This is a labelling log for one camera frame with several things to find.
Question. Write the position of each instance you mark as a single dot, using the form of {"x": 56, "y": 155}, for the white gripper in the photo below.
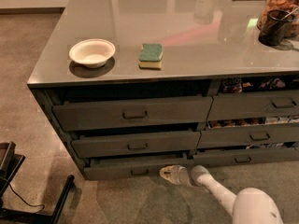
{"x": 181, "y": 175}

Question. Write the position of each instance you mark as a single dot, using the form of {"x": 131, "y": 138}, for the grey drawer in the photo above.
{"x": 133, "y": 166}
{"x": 254, "y": 105}
{"x": 138, "y": 143}
{"x": 246, "y": 156}
{"x": 249, "y": 135}
{"x": 132, "y": 113}

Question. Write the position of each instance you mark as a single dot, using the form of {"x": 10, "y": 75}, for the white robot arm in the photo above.
{"x": 248, "y": 206}

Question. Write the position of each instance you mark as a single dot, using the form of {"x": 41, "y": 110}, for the grey drawer cabinet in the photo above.
{"x": 204, "y": 42}

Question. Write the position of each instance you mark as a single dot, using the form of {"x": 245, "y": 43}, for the snack packets in top drawer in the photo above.
{"x": 249, "y": 84}

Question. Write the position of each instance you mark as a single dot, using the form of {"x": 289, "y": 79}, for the green yellow sponge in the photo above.
{"x": 151, "y": 56}

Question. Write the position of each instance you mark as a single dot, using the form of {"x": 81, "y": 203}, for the white paper bowl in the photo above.
{"x": 92, "y": 53}

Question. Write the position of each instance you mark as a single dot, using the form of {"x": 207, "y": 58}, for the black mesh cup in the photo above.
{"x": 276, "y": 25}

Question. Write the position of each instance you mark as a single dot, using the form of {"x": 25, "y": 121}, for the glass jar of nuts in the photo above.
{"x": 286, "y": 5}

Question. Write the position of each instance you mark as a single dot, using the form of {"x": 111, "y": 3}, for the black chair frame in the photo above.
{"x": 39, "y": 183}

